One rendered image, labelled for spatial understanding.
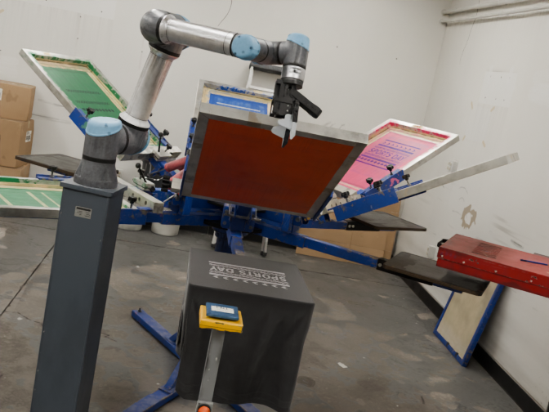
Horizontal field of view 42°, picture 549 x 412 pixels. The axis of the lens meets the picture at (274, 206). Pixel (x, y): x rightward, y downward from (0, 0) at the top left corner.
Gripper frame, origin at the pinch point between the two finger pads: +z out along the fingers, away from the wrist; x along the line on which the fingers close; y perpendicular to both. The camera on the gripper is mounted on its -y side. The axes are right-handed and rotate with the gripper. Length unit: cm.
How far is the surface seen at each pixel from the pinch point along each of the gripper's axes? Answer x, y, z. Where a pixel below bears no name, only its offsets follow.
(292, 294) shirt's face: -33, -15, 46
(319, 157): -30.6, -16.5, -3.9
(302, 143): -22.6, -8.2, -6.0
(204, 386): -7, 13, 78
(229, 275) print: -44, 7, 43
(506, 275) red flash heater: -67, -111, 24
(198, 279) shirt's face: -33, 19, 46
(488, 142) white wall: -298, -200, -92
